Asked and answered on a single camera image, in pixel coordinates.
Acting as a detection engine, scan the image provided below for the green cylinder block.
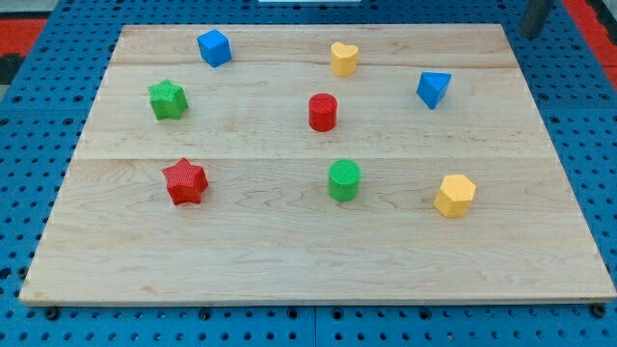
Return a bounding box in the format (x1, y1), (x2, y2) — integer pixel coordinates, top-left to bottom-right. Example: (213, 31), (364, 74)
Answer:
(328, 159), (362, 202)

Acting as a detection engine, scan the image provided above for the yellow heart block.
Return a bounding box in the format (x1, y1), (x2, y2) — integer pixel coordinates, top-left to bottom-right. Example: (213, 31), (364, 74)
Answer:
(331, 41), (359, 77)

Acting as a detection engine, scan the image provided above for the yellow hexagon block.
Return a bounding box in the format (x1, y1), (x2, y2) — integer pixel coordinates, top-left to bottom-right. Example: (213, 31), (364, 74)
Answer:
(433, 174), (477, 218)

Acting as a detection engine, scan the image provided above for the blue triangular prism block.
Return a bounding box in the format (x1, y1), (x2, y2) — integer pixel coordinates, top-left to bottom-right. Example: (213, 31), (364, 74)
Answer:
(416, 71), (452, 109)

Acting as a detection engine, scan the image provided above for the blue cube block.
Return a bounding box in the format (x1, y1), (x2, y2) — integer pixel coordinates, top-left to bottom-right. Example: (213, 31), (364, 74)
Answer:
(197, 29), (232, 67)

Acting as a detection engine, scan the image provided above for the green star block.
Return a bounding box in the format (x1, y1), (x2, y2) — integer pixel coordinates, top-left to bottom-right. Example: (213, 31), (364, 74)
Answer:
(148, 79), (188, 120)

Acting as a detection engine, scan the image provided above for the red star block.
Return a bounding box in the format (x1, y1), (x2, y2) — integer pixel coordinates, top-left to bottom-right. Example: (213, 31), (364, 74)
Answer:
(162, 157), (208, 205)

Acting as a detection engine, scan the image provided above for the wooden board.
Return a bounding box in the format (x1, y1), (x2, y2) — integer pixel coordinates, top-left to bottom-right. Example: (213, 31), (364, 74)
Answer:
(19, 24), (616, 307)

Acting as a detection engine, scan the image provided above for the red cylinder block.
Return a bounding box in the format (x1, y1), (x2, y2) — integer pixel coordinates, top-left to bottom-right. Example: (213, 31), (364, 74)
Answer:
(308, 93), (337, 132)

